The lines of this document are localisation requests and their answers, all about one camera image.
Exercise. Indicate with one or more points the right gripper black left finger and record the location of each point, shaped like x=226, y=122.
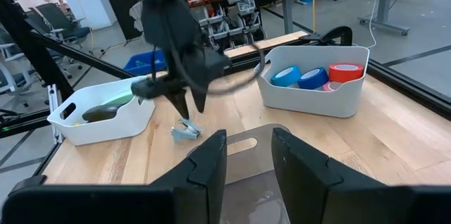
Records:
x=201, y=181

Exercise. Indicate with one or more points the silver frame bracket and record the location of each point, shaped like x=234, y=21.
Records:
x=55, y=111

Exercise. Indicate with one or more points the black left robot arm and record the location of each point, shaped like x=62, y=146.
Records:
x=165, y=16

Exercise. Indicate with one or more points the dark blue tape roll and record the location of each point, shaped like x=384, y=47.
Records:
x=315, y=79

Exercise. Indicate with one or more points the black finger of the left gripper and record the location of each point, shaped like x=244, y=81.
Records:
x=179, y=102
x=200, y=97

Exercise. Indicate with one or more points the pink tape roll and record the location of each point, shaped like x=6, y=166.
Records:
x=333, y=86

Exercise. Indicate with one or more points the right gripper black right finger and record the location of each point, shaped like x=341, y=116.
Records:
x=310, y=188

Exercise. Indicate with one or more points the grey translucent plastic bin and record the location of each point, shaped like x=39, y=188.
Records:
x=246, y=167

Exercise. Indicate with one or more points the white office chair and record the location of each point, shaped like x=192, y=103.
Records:
x=14, y=76

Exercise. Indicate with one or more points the white bin with scooped rim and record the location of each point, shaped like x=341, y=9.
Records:
x=310, y=102

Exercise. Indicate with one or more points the light blue tape roll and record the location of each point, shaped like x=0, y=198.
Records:
x=285, y=76

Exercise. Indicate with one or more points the red tape roll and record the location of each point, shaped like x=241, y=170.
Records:
x=347, y=74

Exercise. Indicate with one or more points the grey desk leg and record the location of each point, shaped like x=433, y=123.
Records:
x=384, y=5

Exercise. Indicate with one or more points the white bag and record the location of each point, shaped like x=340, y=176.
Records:
x=136, y=16

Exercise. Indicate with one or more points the grey staple remover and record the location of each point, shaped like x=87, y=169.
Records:
x=186, y=131

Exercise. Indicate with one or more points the black and blue office chair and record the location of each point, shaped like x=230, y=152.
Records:
x=67, y=30

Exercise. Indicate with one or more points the black cabinet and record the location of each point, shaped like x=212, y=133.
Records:
x=112, y=2

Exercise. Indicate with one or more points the blue floor bin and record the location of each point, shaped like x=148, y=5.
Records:
x=141, y=65

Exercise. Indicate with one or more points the black stapler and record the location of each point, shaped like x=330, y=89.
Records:
x=100, y=113

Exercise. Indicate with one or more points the shelf of parts bins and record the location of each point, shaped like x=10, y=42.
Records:
x=225, y=5

